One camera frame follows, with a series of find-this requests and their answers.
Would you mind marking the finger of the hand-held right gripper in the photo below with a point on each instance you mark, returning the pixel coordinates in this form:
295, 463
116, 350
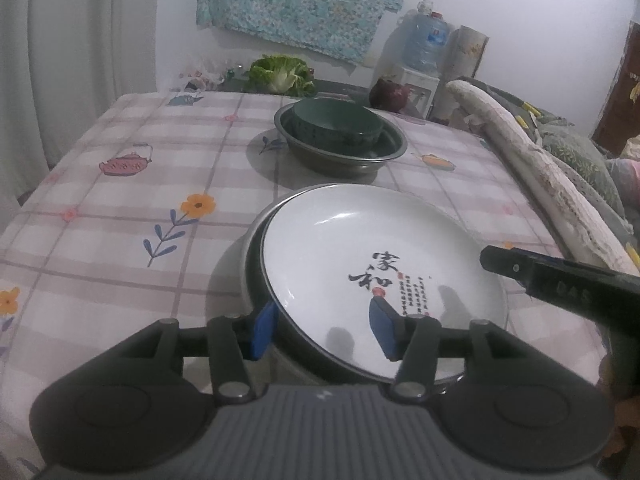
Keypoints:
560, 285

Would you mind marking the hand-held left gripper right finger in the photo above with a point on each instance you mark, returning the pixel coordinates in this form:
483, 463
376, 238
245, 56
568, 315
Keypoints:
382, 327

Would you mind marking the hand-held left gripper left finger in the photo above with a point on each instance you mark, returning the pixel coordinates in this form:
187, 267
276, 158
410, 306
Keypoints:
262, 332

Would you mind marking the large stainless steel plate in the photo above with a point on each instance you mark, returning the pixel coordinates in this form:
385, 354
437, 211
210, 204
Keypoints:
251, 260

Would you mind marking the white printed ceramic plate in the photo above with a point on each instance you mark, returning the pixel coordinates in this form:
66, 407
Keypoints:
325, 260

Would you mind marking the stainless steel bowl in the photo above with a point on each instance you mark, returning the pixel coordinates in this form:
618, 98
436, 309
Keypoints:
340, 162

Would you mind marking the green ceramic bowl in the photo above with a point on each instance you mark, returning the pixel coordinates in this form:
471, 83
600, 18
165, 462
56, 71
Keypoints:
340, 120

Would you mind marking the person's right hand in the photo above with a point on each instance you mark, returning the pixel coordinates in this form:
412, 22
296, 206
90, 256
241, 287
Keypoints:
625, 375

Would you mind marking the pink cloth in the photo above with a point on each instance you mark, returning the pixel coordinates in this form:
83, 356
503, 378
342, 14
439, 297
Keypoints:
627, 185

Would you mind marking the green floral quilt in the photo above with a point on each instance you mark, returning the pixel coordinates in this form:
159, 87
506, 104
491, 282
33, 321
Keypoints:
580, 165

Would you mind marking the cream plastic bag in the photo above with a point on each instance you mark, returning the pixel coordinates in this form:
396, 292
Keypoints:
632, 147

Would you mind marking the brown door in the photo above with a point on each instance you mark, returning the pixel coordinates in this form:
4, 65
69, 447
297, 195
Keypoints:
620, 110

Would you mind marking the checked floral tablecloth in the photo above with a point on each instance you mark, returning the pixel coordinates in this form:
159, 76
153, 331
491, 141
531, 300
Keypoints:
150, 185

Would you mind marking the red cabbage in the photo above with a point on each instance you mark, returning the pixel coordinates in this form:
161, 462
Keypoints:
390, 95

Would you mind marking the dark low table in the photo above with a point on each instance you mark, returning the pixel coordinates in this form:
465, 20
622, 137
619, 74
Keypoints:
340, 91

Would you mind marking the white water dispenser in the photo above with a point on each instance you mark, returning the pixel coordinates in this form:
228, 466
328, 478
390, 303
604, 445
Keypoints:
422, 87

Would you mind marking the green lettuce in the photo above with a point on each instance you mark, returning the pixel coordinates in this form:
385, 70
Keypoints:
280, 72

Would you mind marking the pile of plastic bags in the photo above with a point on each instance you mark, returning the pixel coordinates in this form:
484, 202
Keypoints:
205, 77

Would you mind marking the blue water jug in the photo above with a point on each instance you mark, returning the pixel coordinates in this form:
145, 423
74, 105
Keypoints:
425, 42

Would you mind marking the white curtain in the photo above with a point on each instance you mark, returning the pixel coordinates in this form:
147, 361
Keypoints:
75, 60

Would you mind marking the blue patterned wall cloth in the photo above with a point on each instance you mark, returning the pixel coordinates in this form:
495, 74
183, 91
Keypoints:
300, 5

